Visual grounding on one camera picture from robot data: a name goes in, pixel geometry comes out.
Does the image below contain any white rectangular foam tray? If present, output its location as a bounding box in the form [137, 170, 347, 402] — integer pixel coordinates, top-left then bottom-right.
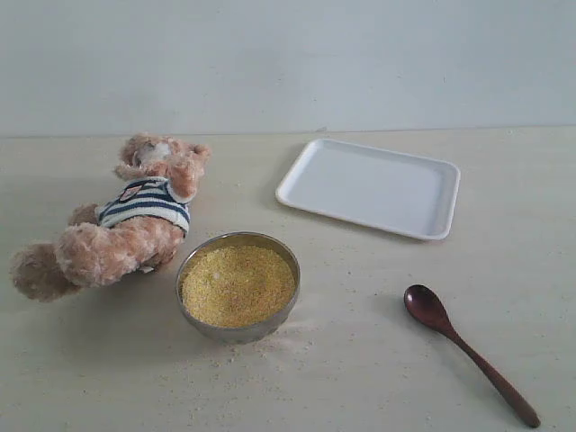
[275, 139, 461, 241]

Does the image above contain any steel bowl of yellow grain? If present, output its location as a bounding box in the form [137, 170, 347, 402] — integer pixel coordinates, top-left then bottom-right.
[175, 231, 301, 344]

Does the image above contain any tan plush teddy bear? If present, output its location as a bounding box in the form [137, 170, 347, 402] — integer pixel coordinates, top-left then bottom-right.
[10, 133, 211, 302]

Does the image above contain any dark brown wooden spoon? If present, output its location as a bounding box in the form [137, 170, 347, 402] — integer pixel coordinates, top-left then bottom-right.
[403, 284, 541, 428]

